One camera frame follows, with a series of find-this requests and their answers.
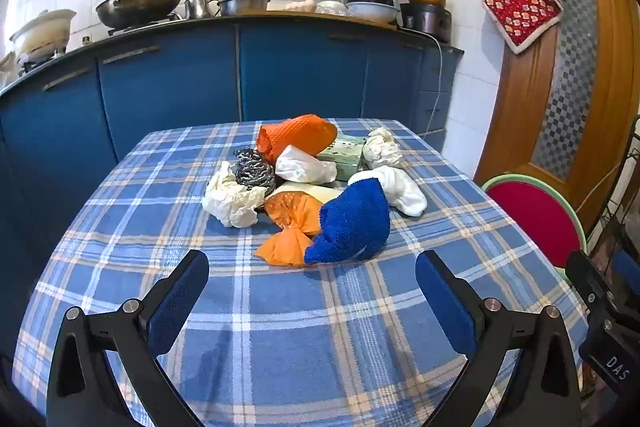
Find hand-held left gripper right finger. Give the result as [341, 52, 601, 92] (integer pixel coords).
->
[415, 250, 583, 427]

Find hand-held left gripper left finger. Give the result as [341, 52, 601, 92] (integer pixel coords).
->
[47, 249, 211, 427]

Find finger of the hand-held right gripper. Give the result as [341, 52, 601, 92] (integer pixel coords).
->
[565, 251, 622, 315]
[614, 252, 640, 297]

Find red basin with green rim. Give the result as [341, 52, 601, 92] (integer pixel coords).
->
[481, 174, 588, 280]

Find white paper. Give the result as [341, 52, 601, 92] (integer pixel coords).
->
[201, 161, 268, 229]

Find white sock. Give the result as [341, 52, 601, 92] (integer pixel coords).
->
[347, 165, 428, 216]

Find blue terry cloth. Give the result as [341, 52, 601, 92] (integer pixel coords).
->
[303, 179, 391, 265]

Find orange plastic bag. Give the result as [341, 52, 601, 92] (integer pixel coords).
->
[254, 193, 325, 268]

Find steel wool scrubber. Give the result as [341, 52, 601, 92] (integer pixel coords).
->
[232, 148, 277, 192]

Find white tissue ball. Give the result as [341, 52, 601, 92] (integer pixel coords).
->
[361, 127, 405, 170]

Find yellow mesh sponge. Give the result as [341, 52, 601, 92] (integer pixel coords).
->
[265, 182, 346, 205]

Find light green box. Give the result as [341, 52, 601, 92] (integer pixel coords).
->
[316, 141, 365, 182]

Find white plastic wrapper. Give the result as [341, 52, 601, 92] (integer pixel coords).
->
[275, 145, 338, 184]

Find orange waffle cloth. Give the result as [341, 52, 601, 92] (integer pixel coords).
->
[256, 113, 338, 165]

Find blue plaid tablecloth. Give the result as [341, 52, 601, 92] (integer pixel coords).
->
[12, 119, 591, 427]

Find wooden door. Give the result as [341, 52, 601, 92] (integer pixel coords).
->
[472, 0, 640, 233]

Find blue kitchen cabinets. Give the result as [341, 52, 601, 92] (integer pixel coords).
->
[0, 14, 465, 268]

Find black gas stove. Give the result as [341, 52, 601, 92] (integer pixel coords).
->
[19, 11, 185, 75]

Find dark rice cooker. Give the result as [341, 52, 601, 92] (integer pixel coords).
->
[400, 2, 453, 45]

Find large white bowl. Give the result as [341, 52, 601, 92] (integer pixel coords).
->
[346, 1, 401, 24]

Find white clay pot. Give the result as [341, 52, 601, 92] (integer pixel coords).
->
[9, 9, 77, 60]

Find black wok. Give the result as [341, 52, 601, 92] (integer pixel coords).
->
[95, 0, 185, 30]

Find steel basin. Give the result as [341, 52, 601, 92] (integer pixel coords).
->
[216, 0, 271, 16]

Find clear plastic food bag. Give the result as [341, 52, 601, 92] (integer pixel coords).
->
[267, 0, 317, 12]

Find black wire rack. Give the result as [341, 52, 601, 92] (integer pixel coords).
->
[585, 117, 640, 268]

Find white power cable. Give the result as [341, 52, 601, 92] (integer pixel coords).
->
[427, 34, 453, 138]

